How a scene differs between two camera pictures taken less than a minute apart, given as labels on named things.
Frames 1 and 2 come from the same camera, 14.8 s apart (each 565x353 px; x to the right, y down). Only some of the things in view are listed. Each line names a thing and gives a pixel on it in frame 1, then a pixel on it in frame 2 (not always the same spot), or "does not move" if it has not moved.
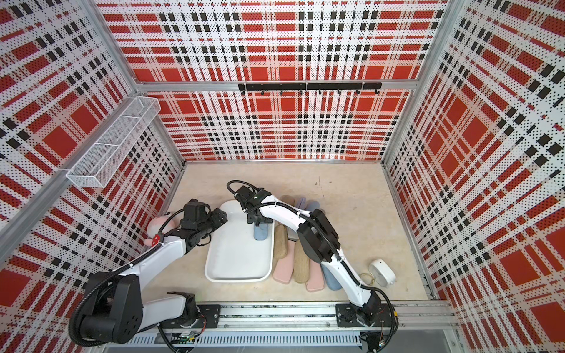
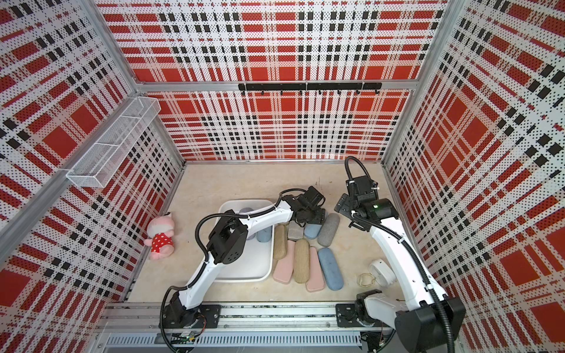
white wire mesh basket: (100, 163) does not move
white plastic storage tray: (235, 255) does not move
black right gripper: (250, 219) → (343, 207)
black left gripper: (218, 218) → (319, 218)
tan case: (301, 267) does not move
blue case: (332, 282) does not move
